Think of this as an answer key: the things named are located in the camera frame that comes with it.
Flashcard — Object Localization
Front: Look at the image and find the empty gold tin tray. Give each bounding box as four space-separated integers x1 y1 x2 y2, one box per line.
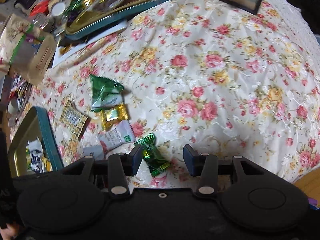
8 107 64 178

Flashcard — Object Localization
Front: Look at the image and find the gold candy wrapper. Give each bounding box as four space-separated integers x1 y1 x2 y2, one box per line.
99 103 129 131

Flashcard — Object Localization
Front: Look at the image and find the person right hand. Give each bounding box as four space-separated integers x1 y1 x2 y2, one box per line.
1 224 20 240

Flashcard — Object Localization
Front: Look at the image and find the blueberry snack packet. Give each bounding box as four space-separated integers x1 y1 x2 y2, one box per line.
26 138 46 173

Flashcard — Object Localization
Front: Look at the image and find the shiny green candy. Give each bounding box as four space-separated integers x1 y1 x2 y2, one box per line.
135 133 170 177

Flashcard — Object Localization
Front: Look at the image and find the white hawthorn strip packet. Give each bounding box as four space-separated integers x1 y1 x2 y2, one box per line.
98 120 136 153

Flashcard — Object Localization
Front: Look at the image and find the floral tablecloth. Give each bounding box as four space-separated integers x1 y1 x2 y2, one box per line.
28 0 319 188

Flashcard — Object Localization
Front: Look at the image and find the white tray board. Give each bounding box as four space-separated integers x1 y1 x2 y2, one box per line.
52 20 127 68

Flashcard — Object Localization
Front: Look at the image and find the brown paper snack bag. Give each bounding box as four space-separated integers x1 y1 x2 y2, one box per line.
1 14 56 86

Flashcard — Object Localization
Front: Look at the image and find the green white mint packet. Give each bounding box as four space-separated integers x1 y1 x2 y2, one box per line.
90 74 124 112

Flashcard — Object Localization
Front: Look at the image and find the gold tin full of candy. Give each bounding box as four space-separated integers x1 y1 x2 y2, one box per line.
65 0 169 41

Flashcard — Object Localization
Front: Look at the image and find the patterned gold black sachet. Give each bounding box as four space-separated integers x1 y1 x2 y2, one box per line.
59 99 90 140

